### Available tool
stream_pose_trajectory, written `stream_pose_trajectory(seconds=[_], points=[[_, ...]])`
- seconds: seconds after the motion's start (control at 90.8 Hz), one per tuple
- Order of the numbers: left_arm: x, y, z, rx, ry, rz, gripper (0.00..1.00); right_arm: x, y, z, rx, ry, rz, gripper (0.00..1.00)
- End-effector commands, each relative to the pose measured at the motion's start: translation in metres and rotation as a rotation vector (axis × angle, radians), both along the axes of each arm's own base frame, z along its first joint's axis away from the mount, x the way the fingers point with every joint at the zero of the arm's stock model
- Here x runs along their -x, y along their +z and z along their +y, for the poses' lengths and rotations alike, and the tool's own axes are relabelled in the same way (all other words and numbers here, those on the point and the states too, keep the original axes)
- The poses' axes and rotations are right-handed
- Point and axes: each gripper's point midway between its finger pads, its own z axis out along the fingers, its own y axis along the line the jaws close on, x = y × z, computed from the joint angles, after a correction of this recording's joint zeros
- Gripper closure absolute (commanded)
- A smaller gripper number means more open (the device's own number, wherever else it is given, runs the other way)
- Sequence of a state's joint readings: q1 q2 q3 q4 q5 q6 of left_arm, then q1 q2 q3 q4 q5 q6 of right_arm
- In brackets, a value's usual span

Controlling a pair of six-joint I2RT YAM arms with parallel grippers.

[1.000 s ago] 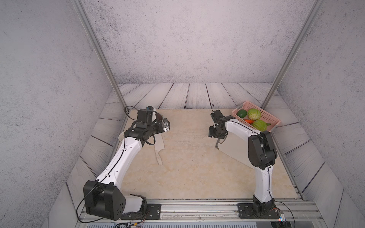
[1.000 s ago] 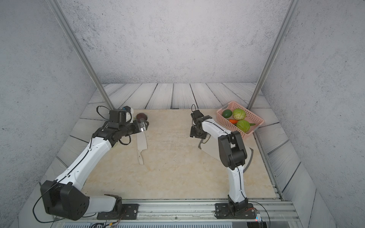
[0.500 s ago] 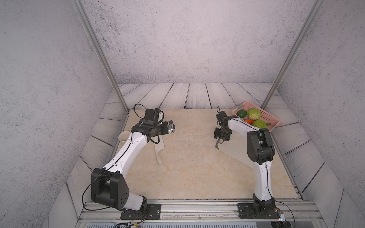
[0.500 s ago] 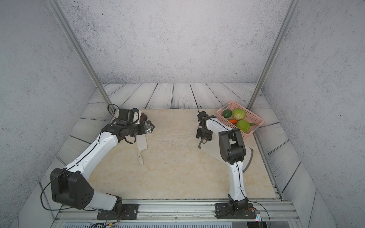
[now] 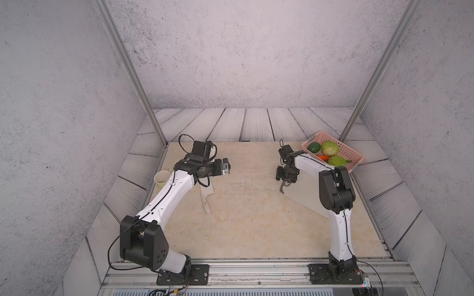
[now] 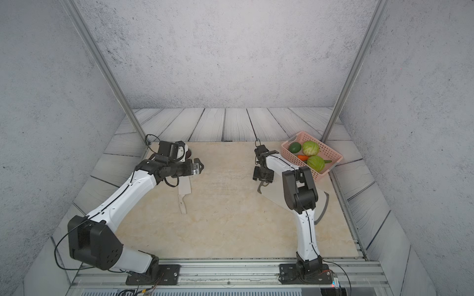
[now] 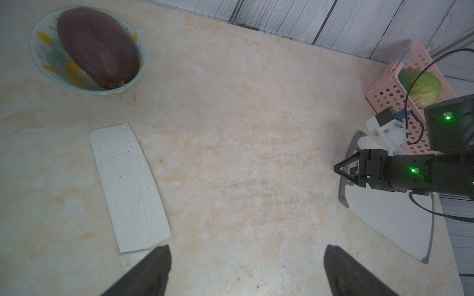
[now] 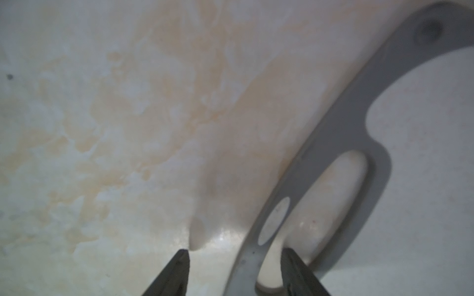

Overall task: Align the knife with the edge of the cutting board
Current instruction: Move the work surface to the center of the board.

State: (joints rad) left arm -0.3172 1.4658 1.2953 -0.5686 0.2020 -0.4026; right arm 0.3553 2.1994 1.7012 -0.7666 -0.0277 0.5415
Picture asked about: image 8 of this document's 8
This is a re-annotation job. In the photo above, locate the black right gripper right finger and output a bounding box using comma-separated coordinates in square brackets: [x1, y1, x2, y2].
[280, 248, 330, 296]

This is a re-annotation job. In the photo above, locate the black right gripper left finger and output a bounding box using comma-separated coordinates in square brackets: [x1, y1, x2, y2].
[142, 249, 190, 296]

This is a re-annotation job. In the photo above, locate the white grey-rimmed cutting board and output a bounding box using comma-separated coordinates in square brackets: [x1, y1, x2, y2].
[224, 1, 474, 296]

